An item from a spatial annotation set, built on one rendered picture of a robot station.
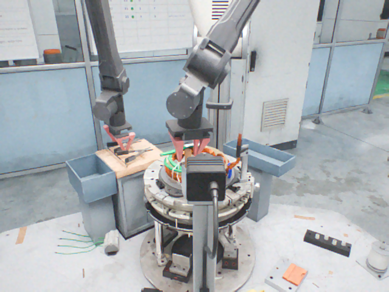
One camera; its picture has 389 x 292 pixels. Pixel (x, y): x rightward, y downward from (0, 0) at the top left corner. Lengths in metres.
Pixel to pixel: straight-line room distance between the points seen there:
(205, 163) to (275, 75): 2.94
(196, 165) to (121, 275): 0.78
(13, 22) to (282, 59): 2.35
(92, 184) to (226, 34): 0.62
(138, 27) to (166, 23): 0.27
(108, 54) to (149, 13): 2.12
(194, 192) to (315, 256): 0.88
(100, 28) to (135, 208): 0.60
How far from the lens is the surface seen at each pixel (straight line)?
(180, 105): 0.61
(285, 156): 1.17
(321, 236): 1.23
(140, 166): 1.06
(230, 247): 1.06
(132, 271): 1.08
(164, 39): 3.13
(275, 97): 3.34
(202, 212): 0.37
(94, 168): 1.20
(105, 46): 0.96
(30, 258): 1.23
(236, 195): 0.83
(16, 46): 2.95
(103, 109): 1.00
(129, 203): 1.12
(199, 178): 0.33
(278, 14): 3.17
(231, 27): 0.66
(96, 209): 1.11
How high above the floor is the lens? 1.56
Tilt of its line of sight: 26 degrees down
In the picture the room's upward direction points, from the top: straight up
